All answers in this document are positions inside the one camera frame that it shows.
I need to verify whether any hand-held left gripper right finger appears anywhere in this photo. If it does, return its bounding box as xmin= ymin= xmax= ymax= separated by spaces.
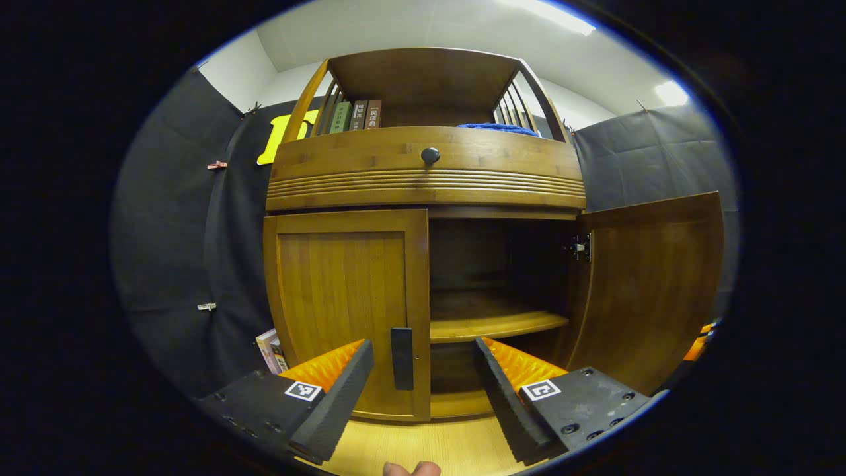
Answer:
xmin=473 ymin=336 xmax=655 ymax=466

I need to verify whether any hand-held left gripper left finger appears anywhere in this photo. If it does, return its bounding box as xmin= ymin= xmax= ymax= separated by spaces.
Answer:
xmin=197 ymin=338 xmax=375 ymax=465

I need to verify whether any wooden shoe cabinet door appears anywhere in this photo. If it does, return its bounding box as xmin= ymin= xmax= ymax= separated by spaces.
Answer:
xmin=263 ymin=209 xmax=432 ymax=422
xmin=567 ymin=192 xmax=725 ymax=396

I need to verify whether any wooden double-door shoe cabinet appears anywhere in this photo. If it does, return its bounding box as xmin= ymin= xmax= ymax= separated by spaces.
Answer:
xmin=262 ymin=46 xmax=589 ymax=422

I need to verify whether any wooden inner cabinet shelf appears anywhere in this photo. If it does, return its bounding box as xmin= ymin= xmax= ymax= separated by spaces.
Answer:
xmin=430 ymin=291 xmax=570 ymax=344

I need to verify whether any pale pink book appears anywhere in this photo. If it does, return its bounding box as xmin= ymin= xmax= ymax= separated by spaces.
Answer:
xmin=256 ymin=328 xmax=279 ymax=374

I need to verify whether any black backdrop cloth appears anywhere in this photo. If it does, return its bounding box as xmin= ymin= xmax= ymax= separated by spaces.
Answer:
xmin=572 ymin=104 xmax=738 ymax=318
xmin=111 ymin=66 xmax=319 ymax=397

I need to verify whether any wooden ribbed drawer front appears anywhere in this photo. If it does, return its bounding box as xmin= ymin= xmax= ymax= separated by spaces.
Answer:
xmin=266 ymin=126 xmax=587 ymax=211

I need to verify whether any small ceiling light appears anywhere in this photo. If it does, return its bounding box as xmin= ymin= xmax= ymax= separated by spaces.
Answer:
xmin=654 ymin=81 xmax=689 ymax=106

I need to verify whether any blue towel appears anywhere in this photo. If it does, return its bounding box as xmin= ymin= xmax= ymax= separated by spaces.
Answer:
xmin=457 ymin=123 xmax=539 ymax=138

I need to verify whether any black door handle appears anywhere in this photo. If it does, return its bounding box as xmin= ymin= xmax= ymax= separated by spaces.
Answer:
xmin=390 ymin=327 xmax=414 ymax=391

